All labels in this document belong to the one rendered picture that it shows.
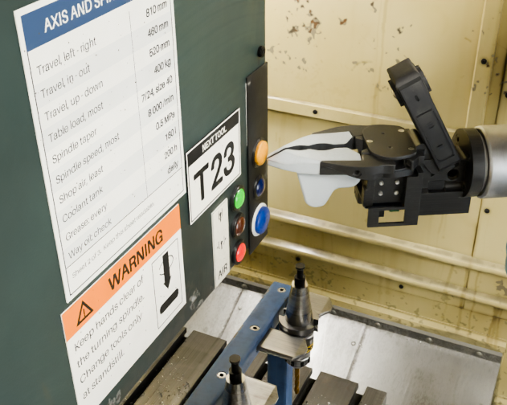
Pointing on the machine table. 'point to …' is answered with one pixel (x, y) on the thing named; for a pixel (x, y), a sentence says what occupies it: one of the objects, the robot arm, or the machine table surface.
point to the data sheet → (103, 123)
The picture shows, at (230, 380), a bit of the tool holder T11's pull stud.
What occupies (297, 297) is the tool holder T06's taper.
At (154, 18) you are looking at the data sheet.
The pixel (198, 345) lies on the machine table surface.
